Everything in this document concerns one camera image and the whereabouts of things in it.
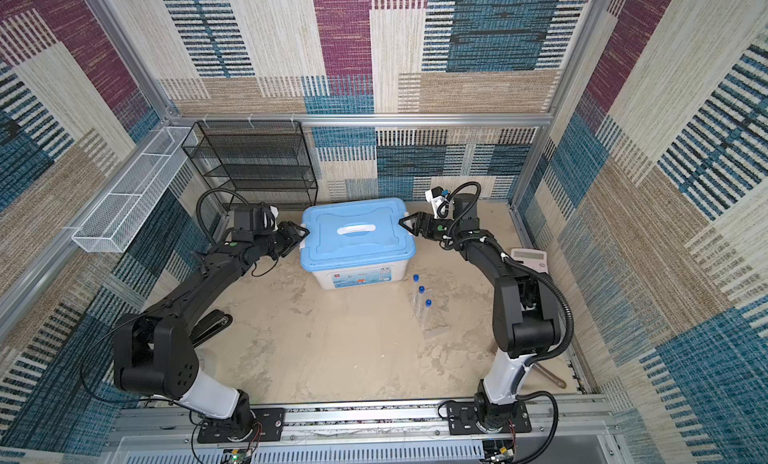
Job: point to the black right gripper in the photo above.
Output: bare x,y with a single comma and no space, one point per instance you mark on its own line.
417,223

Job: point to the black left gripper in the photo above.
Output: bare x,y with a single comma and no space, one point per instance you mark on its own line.
293,238

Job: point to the blue plastic bin lid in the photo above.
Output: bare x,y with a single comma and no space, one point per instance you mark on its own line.
354,234

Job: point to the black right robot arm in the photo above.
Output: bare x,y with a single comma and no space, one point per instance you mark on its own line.
531,318

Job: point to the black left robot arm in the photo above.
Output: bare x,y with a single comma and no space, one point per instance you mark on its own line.
154,356

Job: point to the white plastic storage bin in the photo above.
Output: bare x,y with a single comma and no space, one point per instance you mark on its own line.
361,275

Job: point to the pink calculator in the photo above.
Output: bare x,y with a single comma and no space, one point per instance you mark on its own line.
533,258

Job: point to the brown wooden tool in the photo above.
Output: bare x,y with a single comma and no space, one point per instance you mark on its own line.
549,375

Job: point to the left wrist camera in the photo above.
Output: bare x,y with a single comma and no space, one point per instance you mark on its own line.
268,218

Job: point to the black wire shelf rack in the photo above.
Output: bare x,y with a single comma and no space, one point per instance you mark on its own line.
262,160

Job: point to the white mesh wall basket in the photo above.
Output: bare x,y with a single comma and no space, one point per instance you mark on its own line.
125,208

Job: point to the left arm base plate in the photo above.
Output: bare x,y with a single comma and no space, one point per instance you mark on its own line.
259,424

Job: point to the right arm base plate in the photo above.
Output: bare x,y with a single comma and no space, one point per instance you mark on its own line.
468,418

